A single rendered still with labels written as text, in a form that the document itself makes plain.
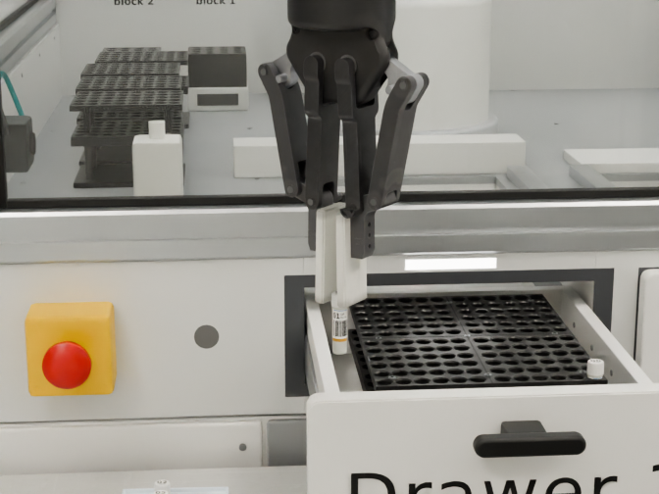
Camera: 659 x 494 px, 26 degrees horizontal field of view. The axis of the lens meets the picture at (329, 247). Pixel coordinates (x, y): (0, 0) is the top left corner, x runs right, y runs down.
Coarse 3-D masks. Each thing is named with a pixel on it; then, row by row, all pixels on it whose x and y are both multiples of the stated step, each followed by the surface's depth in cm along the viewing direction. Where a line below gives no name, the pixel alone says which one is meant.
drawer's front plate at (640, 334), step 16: (656, 272) 126; (640, 288) 127; (656, 288) 125; (640, 304) 127; (656, 304) 126; (640, 320) 127; (656, 320) 126; (640, 336) 127; (656, 336) 127; (640, 352) 127; (656, 352) 127; (640, 368) 127; (656, 368) 127
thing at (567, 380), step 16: (384, 384) 108; (400, 384) 107; (416, 384) 107; (432, 384) 107; (448, 384) 107; (464, 384) 107; (480, 384) 107; (496, 384) 107; (512, 384) 107; (528, 384) 107; (544, 384) 107; (560, 384) 107; (576, 384) 108; (592, 384) 108
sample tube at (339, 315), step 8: (336, 296) 103; (336, 304) 104; (336, 312) 104; (344, 312) 104; (336, 320) 104; (344, 320) 104; (336, 328) 104; (344, 328) 104; (336, 336) 104; (344, 336) 104; (336, 344) 104; (344, 344) 105; (336, 352) 105; (344, 352) 105
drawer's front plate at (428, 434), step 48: (624, 384) 99; (336, 432) 96; (384, 432) 97; (432, 432) 97; (480, 432) 97; (624, 432) 98; (336, 480) 97; (432, 480) 98; (480, 480) 98; (528, 480) 99; (576, 480) 99; (624, 480) 99
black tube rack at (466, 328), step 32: (384, 320) 122; (416, 320) 123; (448, 320) 123; (480, 320) 122; (512, 320) 122; (544, 320) 122; (352, 352) 125; (384, 352) 114; (416, 352) 114; (448, 352) 114; (480, 352) 114; (512, 352) 114; (544, 352) 114; (576, 352) 114
